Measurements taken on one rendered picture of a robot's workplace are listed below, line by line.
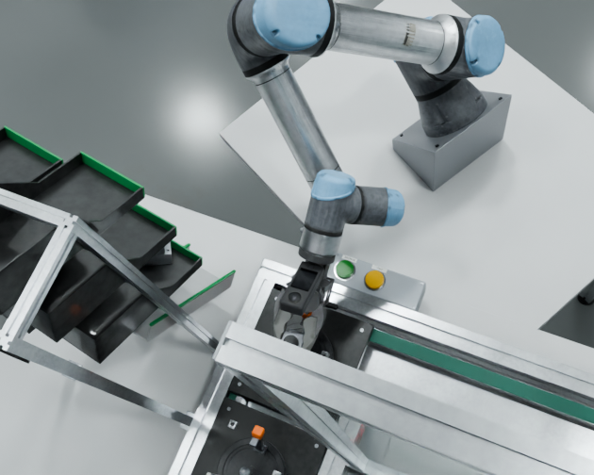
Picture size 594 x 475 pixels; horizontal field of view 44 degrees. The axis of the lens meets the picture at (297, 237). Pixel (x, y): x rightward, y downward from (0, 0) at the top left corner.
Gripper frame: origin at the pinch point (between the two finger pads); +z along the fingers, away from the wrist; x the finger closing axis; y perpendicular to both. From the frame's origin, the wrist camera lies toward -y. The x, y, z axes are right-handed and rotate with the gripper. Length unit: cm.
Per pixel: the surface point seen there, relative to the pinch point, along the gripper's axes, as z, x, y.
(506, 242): -22, -32, 44
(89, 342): -2.7, 26.0, -30.1
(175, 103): -12, 111, 143
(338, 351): 3.2, -7.1, 12.4
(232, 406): 18.6, 9.5, 1.5
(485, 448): -40, -36, -82
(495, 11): -76, 2, 188
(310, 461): 21.8, -10.0, -0.9
